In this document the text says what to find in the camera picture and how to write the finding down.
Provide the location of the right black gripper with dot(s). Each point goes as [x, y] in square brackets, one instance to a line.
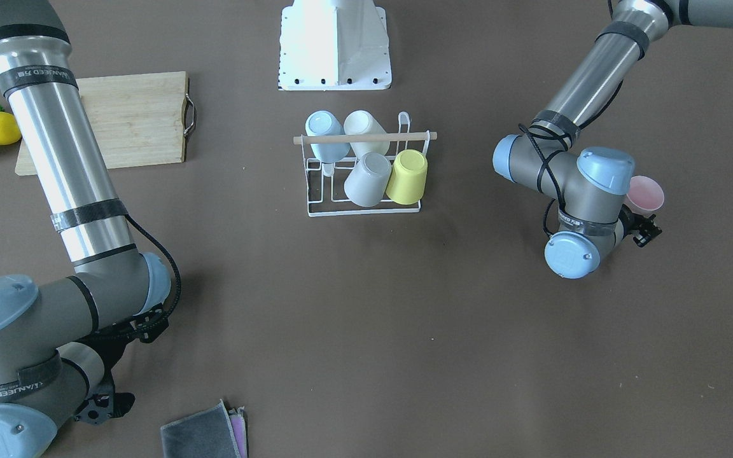
[104, 367]

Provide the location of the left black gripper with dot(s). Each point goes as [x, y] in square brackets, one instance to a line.
[626, 221]

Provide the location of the pink plastic cup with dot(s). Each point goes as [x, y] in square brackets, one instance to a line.
[645, 196]

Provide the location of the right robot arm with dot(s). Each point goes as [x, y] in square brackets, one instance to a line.
[61, 338]

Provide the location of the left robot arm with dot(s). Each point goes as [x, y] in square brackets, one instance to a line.
[638, 141]

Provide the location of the yellow cup on rack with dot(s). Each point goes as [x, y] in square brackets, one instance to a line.
[407, 182]

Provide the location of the grey cup on rack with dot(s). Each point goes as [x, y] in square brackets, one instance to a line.
[365, 185]

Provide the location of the white cup on rack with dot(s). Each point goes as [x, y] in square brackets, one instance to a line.
[362, 122]

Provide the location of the grey folded cloth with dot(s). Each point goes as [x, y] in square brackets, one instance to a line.
[215, 432]

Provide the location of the wooden cutting board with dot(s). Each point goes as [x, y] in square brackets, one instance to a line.
[139, 119]

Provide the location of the white wire cup rack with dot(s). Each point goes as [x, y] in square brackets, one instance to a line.
[328, 159]

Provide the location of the white camera stand base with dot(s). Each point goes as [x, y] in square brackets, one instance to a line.
[334, 46]

